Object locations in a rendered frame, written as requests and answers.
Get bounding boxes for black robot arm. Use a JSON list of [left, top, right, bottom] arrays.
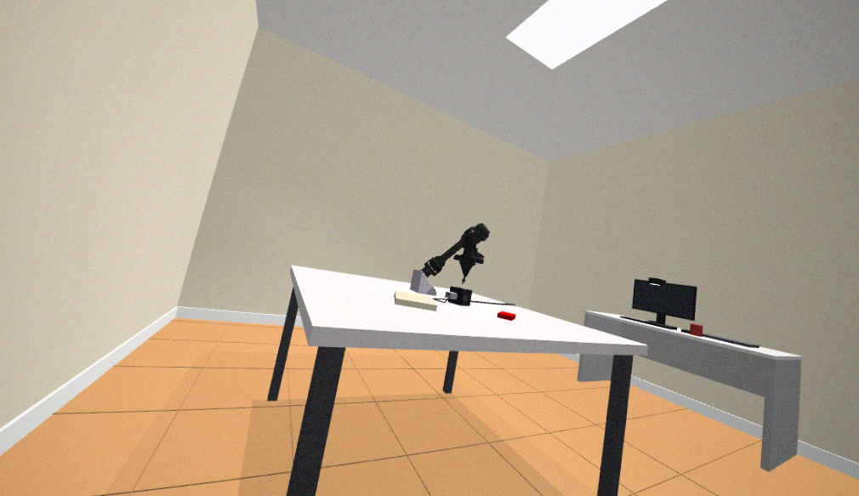
[[421, 223, 490, 277]]

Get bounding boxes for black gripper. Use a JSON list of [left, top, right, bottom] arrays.
[[453, 244, 484, 277]]

